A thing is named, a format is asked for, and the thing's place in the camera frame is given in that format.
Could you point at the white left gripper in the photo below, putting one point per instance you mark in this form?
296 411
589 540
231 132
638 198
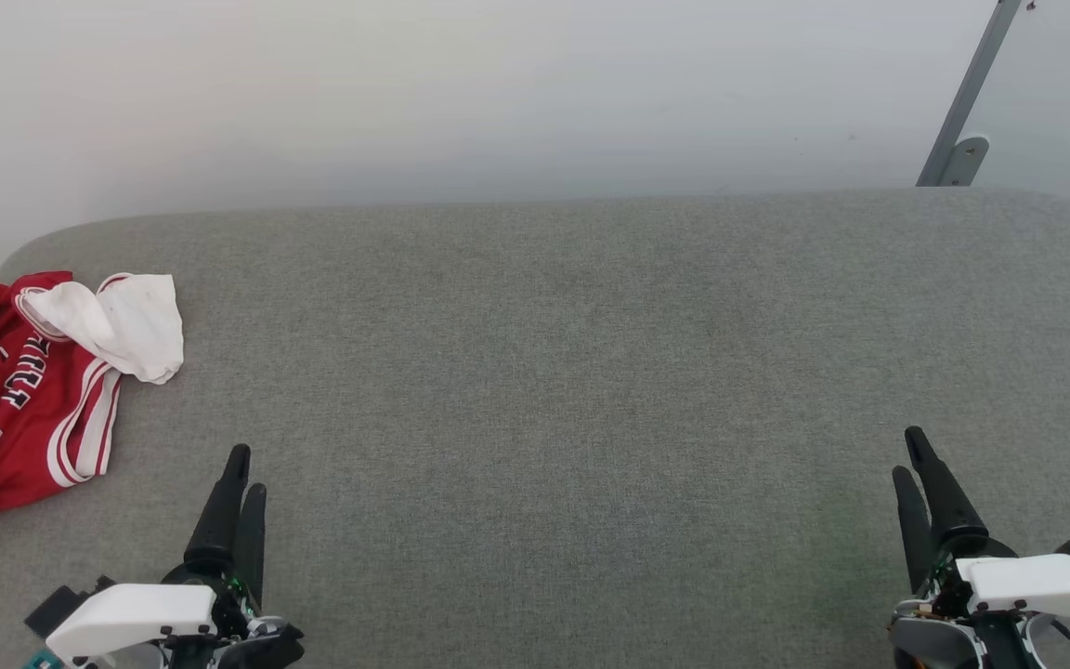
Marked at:
131 613

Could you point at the red jersey with white sleeves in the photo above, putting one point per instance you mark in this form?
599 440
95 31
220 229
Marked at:
29 437

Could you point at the grey metal support bar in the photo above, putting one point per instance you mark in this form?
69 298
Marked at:
967 102

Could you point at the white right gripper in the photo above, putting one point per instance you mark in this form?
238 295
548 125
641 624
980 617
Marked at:
1037 585

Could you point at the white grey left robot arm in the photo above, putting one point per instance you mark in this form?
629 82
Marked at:
137 658

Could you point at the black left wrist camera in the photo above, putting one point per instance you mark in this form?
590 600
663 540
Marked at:
61 604

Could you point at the grey fabric sofa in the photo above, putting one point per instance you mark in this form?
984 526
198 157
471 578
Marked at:
554 390

